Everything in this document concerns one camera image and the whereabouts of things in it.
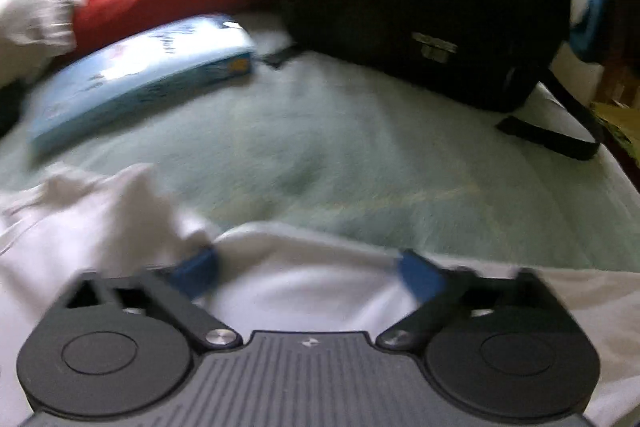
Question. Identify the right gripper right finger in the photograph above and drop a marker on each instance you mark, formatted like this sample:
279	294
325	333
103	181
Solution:
446	295

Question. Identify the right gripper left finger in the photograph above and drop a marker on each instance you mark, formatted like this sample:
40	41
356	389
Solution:
167	294

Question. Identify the white printed sweatshirt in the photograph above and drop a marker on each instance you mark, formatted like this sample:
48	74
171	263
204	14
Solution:
308	307

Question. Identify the dark clothes on chair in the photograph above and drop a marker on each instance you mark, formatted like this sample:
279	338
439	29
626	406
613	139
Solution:
608	26

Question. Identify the green checked bed sheet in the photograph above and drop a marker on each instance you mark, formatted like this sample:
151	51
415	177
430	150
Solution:
338	148

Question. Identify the light blue book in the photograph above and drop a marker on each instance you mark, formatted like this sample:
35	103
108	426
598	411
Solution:
123	78

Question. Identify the wooden chair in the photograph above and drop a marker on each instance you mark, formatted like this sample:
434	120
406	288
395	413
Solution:
618	84

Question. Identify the black backpack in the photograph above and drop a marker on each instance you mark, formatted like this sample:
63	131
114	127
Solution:
494	55

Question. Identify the grey beige pillow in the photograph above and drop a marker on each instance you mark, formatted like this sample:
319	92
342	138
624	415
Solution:
33	33

